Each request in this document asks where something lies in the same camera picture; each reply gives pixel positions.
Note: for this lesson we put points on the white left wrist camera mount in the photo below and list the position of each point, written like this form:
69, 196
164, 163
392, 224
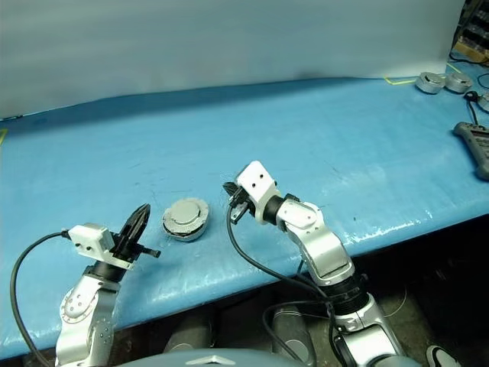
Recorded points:
91, 239

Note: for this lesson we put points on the finned silver motor cover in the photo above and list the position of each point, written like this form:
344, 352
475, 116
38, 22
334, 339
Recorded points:
186, 214

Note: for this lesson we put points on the white shoe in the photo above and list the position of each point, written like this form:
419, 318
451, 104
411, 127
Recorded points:
441, 357

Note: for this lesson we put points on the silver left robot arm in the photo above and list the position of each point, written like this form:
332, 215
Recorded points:
86, 313

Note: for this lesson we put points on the grey robot torso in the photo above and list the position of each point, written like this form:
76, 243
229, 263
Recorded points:
214, 359

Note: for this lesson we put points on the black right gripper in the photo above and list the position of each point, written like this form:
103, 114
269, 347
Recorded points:
241, 206

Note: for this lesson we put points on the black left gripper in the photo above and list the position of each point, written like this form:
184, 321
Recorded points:
128, 248

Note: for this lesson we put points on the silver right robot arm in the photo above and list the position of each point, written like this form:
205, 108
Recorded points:
324, 252

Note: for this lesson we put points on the dark rounded grey shape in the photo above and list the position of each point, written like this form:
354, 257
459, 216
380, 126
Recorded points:
189, 334
292, 329

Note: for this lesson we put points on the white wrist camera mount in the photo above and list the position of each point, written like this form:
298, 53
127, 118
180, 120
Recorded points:
91, 239
260, 183

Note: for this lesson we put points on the cardboard box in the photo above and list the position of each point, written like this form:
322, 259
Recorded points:
471, 50

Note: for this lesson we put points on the storage shelf with parts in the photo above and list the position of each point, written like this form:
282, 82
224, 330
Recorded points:
475, 19

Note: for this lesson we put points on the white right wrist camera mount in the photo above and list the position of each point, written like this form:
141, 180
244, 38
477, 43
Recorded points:
260, 183

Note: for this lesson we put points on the assembled silver motor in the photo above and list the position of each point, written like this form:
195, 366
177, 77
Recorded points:
458, 82
429, 82

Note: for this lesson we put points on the grey handheld controller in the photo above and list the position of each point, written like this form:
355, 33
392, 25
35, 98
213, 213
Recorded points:
475, 147

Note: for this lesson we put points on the blue plastic table cover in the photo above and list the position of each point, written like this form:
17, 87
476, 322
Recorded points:
114, 153

